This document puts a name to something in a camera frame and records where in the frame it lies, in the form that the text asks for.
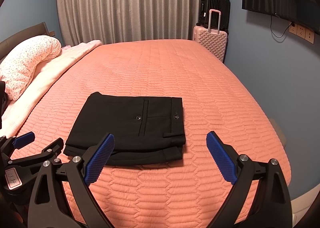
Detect black pants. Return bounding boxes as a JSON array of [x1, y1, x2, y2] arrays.
[[64, 92, 186, 166]]

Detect black garment beside pillow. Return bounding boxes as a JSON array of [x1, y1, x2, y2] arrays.
[[0, 81, 9, 117]]

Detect pink floral pillow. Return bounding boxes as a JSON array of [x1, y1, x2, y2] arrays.
[[1, 35, 61, 101]]

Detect light pink folded blanket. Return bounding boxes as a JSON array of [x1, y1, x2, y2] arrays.
[[1, 40, 102, 138]]

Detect pink quilted bedspread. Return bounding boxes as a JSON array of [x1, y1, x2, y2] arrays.
[[13, 40, 291, 227]]

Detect grey bed headboard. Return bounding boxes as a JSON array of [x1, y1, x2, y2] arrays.
[[0, 22, 55, 62]]

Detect grey curtain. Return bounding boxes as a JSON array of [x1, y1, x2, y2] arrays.
[[56, 0, 200, 45]]

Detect pink hard suitcase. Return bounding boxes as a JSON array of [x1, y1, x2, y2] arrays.
[[193, 9, 228, 62]]

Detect black hard suitcase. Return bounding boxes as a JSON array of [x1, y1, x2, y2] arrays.
[[196, 0, 231, 32]]

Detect wall power outlet strip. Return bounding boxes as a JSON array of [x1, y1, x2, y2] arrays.
[[289, 24, 315, 44]]

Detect black power cable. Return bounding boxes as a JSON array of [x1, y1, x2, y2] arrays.
[[269, 14, 296, 38]]

